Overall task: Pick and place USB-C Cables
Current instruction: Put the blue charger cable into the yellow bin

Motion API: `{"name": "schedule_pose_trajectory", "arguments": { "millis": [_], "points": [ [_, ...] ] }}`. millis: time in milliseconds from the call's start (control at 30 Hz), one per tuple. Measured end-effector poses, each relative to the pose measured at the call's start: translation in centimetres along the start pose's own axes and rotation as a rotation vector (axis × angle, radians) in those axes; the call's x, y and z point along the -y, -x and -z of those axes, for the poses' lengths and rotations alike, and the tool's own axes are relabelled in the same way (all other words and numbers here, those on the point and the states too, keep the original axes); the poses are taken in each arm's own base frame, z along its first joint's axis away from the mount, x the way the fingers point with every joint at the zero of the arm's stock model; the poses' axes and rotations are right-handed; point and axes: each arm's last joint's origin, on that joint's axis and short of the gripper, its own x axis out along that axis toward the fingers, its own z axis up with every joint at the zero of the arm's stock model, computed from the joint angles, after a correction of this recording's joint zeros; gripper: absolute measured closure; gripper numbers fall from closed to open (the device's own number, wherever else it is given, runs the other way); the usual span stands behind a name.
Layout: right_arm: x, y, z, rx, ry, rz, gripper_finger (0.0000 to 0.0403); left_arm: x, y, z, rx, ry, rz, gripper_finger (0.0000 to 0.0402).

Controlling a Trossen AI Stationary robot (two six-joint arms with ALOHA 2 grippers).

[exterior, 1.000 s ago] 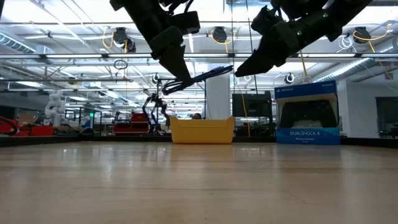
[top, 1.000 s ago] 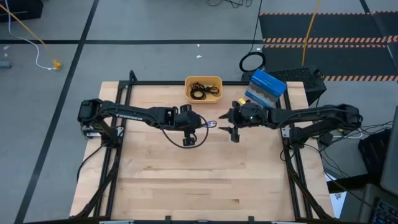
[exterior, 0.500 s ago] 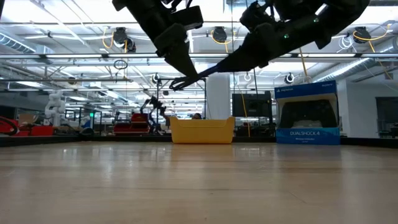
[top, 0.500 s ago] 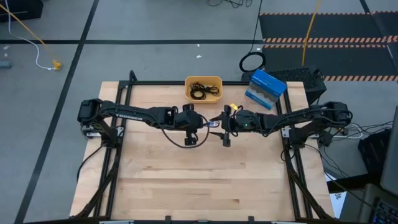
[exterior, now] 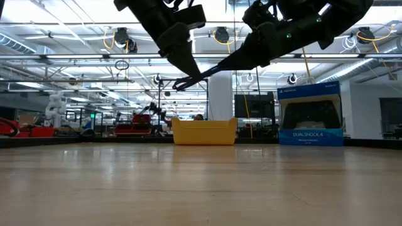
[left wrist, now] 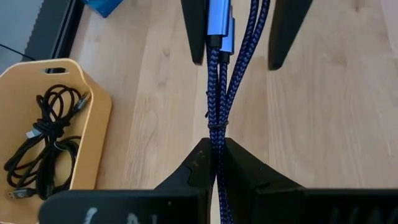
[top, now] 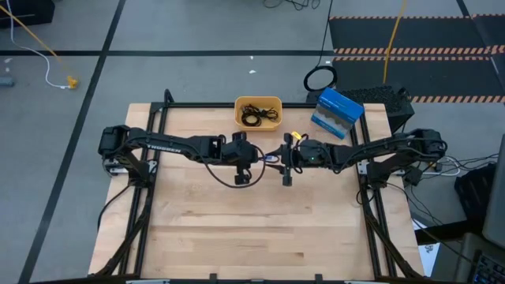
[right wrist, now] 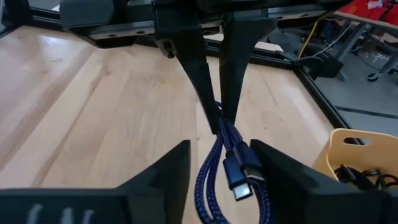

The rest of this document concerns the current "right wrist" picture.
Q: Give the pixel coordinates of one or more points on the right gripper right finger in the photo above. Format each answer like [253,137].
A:
[311,199]

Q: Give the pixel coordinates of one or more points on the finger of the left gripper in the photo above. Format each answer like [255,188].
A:
[196,77]
[236,71]

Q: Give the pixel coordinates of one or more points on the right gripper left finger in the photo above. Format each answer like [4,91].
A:
[149,193]

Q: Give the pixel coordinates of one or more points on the orange plastic bin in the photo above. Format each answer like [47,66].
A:
[339,149]

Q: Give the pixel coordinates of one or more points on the grey-legged wooden table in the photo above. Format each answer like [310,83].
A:
[351,40]

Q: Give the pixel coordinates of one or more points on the red storage bins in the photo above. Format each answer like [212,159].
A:
[373,9]

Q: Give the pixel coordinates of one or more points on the black frame corner bracket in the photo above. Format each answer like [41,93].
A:
[317,63]

